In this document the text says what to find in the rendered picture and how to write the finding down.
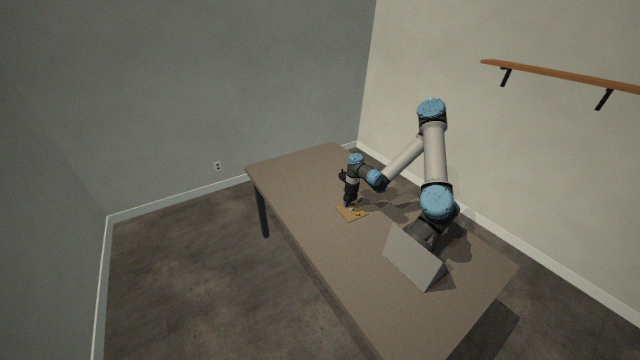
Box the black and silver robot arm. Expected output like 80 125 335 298
347 98 460 253

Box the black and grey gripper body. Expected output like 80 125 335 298
338 169 360 203

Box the tan square mat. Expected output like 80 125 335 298
335 200 368 223

